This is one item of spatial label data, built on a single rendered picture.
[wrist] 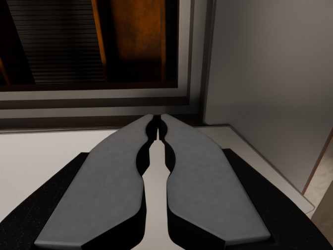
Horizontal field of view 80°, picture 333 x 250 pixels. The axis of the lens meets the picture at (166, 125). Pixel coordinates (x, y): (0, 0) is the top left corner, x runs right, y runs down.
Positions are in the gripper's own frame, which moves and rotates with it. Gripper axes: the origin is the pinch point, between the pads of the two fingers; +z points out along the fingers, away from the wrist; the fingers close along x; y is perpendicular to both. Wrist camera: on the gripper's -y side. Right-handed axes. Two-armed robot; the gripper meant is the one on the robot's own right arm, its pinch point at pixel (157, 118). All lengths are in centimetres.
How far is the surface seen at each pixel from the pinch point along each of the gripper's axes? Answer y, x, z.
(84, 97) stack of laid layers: 0.3, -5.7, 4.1
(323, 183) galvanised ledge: 27.4, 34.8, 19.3
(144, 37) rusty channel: -2.1, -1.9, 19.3
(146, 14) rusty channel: -4.9, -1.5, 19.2
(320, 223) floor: 150, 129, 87
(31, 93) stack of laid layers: -0.1, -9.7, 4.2
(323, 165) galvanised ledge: 22.4, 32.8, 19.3
